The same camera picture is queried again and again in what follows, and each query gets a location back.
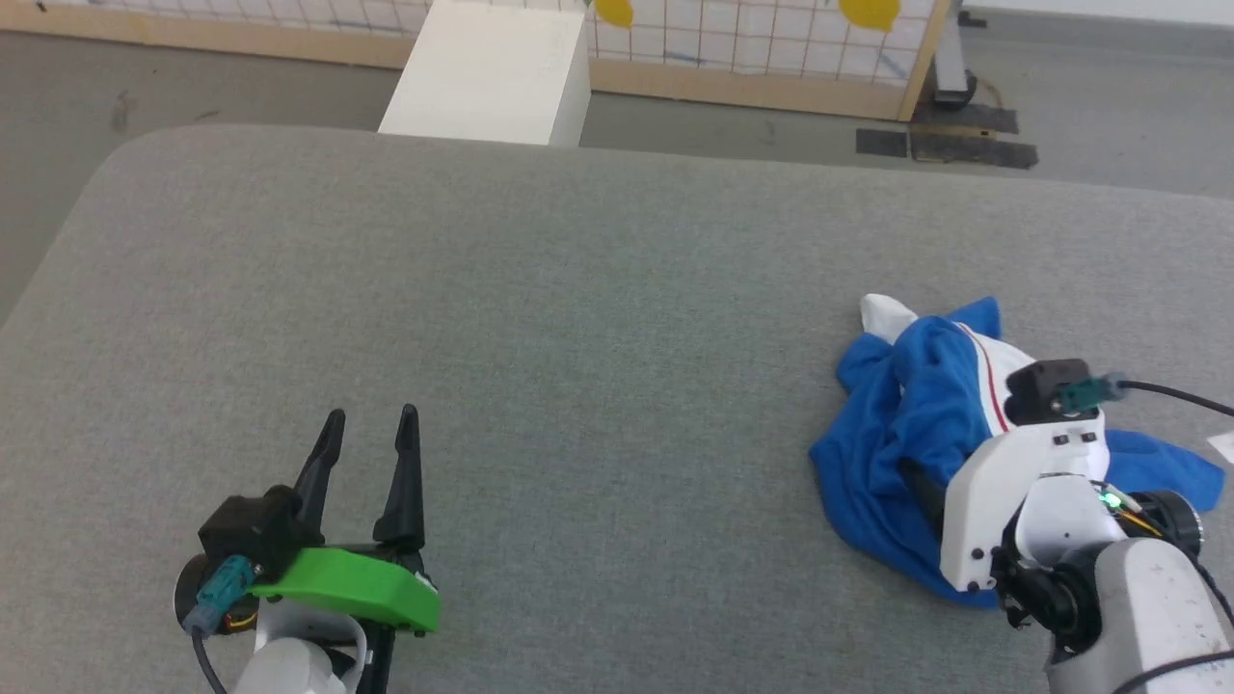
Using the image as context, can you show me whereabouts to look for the blue and white garment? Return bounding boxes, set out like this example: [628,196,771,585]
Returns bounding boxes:
[809,294,1226,610]

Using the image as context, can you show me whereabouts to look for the wood framed grid panel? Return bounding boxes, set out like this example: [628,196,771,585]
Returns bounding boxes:
[0,0,956,123]

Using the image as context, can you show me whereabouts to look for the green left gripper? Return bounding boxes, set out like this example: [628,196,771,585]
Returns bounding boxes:
[251,404,443,694]

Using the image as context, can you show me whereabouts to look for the cable with teal plug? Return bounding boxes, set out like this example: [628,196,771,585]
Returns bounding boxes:
[1054,375,1234,418]
[181,555,263,694]

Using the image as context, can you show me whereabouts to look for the left cable with teal plug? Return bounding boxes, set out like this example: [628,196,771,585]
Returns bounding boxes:
[181,555,263,694]

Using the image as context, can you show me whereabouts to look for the grey metal stand base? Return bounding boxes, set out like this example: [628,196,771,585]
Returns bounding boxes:
[929,0,988,109]

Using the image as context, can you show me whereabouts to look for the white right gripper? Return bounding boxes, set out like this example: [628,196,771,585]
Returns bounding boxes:
[900,409,1109,593]

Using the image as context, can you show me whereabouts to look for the right cable with teal plug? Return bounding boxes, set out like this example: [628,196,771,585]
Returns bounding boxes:
[1054,375,1234,418]

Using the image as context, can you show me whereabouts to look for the white box cabinet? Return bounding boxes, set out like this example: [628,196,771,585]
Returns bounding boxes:
[377,0,593,148]

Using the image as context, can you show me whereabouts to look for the large yellow sticker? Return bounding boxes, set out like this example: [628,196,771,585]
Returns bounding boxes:
[838,0,903,33]

